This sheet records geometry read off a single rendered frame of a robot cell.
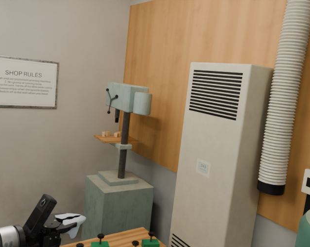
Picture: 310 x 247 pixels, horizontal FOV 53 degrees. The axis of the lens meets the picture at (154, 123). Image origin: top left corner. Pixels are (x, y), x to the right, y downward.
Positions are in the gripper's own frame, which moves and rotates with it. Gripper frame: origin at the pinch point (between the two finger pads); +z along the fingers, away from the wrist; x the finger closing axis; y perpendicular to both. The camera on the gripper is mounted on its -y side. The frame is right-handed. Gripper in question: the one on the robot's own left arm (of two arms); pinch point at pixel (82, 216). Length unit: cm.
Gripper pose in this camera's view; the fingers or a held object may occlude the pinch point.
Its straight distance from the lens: 101.9
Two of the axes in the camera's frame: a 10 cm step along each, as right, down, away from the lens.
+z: 7.0, 0.1, 7.1
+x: 6.9, 2.4, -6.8
